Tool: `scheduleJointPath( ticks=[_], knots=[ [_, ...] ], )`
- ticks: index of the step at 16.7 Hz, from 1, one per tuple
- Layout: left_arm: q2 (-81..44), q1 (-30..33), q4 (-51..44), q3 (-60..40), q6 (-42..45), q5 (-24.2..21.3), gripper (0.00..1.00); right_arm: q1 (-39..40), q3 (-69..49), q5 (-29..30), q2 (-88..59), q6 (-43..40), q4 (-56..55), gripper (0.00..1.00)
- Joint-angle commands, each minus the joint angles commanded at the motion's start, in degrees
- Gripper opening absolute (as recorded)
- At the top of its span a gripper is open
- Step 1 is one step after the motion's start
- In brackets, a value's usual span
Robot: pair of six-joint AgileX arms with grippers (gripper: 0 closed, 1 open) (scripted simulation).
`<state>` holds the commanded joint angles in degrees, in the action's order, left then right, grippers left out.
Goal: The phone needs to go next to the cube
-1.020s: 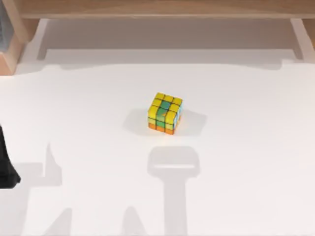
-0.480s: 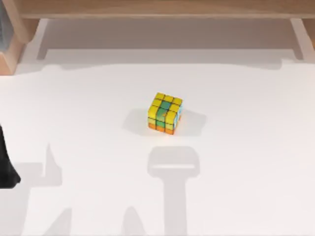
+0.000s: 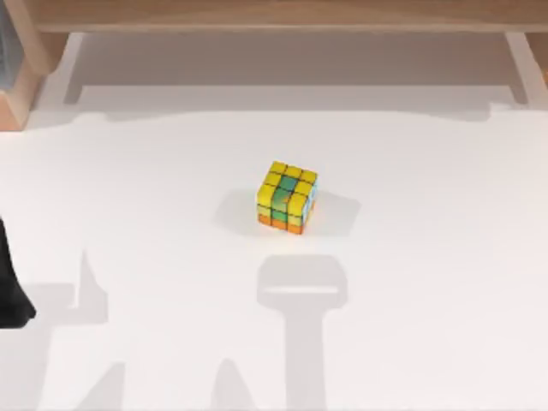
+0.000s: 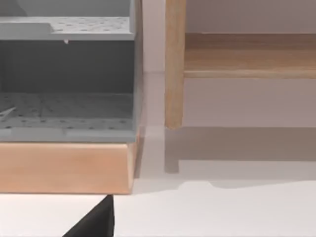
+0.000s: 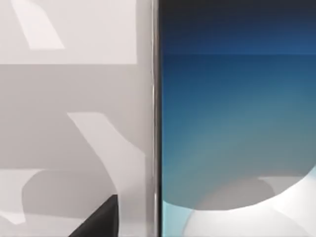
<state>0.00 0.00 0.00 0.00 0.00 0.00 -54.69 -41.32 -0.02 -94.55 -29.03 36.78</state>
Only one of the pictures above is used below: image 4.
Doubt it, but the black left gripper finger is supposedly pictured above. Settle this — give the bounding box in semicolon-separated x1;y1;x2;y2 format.
61;194;116;237

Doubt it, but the pale wooden drawer front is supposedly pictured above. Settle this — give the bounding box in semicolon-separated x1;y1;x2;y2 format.
0;128;142;196

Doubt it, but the grey pierced drawer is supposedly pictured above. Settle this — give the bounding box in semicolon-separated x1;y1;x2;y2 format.
0;0;144;144

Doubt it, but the open wooden shelf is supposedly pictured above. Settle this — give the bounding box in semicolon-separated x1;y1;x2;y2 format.
164;0;316;131

